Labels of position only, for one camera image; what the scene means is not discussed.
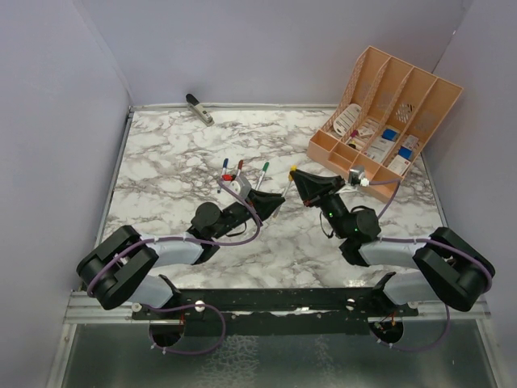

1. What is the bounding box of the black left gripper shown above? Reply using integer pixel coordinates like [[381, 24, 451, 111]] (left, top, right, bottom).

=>
[[212, 188, 284, 240]]

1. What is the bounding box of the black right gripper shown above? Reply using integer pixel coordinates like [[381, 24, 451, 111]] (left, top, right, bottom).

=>
[[292, 170, 349, 239]]

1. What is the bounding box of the yellow marker pen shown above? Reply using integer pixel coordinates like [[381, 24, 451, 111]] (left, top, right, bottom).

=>
[[272, 176, 292, 218]]

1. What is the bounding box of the green marker pen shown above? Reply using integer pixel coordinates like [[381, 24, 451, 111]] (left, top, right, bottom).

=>
[[254, 170, 267, 191]]

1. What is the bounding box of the red marker pen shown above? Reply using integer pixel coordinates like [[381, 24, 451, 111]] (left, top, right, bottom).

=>
[[234, 165, 242, 179]]

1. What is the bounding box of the blue marker pen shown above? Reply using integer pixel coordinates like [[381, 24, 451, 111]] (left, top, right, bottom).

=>
[[217, 164, 228, 193]]

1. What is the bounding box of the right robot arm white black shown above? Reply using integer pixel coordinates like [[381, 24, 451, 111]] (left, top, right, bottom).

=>
[[290, 167, 495, 316]]

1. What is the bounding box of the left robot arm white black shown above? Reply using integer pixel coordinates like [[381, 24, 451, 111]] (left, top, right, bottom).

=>
[[76, 190, 285, 319]]

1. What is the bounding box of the white card packet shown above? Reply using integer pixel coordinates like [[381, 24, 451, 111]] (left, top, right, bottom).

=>
[[364, 137, 393, 162]]

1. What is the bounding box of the white oval tag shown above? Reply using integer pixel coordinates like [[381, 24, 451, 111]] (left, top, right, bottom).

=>
[[333, 103, 362, 137]]

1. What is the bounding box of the blue eraser box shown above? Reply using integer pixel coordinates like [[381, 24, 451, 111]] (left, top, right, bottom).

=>
[[397, 146, 413, 160], [381, 128, 399, 141]]

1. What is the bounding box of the white red box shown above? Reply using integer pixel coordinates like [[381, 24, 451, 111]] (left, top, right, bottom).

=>
[[401, 135, 419, 150]]

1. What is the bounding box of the peach desk file organizer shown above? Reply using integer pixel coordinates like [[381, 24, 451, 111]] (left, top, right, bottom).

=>
[[307, 46, 463, 202]]

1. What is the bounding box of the grey black stapler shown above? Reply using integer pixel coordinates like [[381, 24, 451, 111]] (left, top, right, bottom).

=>
[[185, 93, 214, 126]]

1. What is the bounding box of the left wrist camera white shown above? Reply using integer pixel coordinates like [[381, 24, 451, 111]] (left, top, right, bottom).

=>
[[222, 174, 252, 198]]

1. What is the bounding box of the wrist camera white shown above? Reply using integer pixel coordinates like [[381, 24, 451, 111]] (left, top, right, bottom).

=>
[[222, 174, 252, 198], [347, 165, 370, 188]]

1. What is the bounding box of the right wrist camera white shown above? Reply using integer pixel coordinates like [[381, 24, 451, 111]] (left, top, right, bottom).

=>
[[347, 165, 370, 188]]

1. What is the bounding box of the black mounting rail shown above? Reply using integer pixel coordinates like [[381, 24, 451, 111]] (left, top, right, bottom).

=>
[[132, 286, 418, 336]]

